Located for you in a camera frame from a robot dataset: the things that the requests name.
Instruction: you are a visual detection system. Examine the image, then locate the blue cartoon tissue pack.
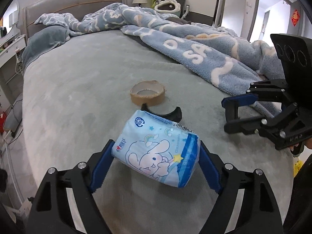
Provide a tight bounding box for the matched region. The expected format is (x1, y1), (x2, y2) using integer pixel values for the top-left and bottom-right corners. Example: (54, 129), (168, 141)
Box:
(112, 110), (200, 188)

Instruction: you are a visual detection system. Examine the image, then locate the black curved plastic piece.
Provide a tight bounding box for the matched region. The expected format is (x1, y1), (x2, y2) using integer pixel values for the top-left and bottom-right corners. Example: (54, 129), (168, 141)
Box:
(141, 103), (183, 123)

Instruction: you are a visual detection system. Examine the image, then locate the brown tape roll core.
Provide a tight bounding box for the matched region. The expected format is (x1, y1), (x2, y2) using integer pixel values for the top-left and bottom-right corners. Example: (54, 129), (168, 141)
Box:
(129, 80), (166, 106)

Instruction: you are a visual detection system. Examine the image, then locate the blue patterned fleece blanket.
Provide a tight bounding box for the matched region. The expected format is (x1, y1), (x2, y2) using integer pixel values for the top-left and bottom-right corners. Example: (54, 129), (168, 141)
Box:
(36, 3), (285, 96)

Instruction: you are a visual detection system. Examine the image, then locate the bed with grey sheet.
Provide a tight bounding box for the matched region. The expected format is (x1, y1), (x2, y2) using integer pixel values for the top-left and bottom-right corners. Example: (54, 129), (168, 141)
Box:
(23, 30), (293, 233)

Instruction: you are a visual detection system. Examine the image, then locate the white door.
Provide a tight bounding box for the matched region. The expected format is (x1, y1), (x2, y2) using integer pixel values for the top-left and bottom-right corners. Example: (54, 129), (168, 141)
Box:
(221, 0), (246, 36)

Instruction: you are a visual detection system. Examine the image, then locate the grey floor cushion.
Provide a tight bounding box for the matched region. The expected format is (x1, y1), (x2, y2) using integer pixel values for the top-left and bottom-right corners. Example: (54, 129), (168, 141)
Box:
(3, 93), (23, 133)

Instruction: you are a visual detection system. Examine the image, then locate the red box on floor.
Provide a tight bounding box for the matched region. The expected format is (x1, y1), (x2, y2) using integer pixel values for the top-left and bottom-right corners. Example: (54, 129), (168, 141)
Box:
(0, 112), (6, 134)

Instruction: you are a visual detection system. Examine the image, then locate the white cat-shaped cushion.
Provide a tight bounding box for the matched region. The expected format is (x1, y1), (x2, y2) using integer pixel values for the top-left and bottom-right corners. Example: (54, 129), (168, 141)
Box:
(154, 0), (181, 16)

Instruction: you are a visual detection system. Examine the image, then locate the blue grey pillow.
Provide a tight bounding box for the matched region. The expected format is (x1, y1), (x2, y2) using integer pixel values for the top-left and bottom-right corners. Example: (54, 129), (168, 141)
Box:
(22, 25), (70, 70)

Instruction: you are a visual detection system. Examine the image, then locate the white dressing table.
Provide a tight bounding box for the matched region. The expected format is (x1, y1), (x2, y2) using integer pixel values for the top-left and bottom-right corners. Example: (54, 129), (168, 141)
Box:
(1, 34), (26, 112)

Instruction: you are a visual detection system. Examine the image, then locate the grey upholstered headboard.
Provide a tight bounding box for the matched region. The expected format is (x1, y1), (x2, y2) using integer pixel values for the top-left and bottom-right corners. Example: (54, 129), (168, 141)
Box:
(22, 0), (122, 38)

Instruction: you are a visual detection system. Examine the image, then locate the red wall ornament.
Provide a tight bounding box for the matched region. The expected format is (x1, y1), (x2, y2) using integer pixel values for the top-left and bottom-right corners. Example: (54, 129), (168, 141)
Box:
(291, 9), (300, 27)

